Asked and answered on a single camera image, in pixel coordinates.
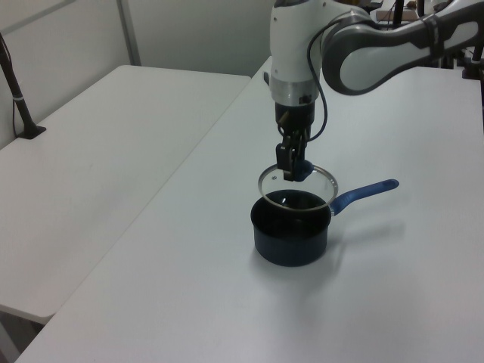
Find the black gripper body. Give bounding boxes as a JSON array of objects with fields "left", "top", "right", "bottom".
[{"left": 274, "top": 99, "right": 317, "bottom": 134}]

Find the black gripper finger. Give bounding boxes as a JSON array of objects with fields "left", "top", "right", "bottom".
[
  {"left": 283, "top": 128, "right": 309, "bottom": 183},
  {"left": 275, "top": 130, "right": 298, "bottom": 172}
]

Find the glass lid with blue knob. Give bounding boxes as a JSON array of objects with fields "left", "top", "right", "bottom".
[{"left": 257, "top": 160, "right": 339, "bottom": 213}]

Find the black pole with table clamp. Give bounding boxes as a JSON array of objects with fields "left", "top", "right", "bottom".
[{"left": 461, "top": 41, "right": 484, "bottom": 81}]

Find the white side table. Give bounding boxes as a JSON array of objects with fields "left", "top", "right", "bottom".
[{"left": 0, "top": 64, "right": 253, "bottom": 319}]

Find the black pole with flat base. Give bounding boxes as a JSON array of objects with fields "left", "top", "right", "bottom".
[{"left": 0, "top": 32, "right": 48, "bottom": 141}]

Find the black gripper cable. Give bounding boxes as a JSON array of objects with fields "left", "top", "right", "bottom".
[{"left": 306, "top": 14, "right": 329, "bottom": 143}]

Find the dark saucepan with blue handle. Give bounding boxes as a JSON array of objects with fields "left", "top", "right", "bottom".
[{"left": 250, "top": 178, "right": 400, "bottom": 268}]

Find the grey partition post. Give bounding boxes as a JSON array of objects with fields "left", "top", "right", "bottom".
[{"left": 116, "top": 0, "right": 142, "bottom": 67}]

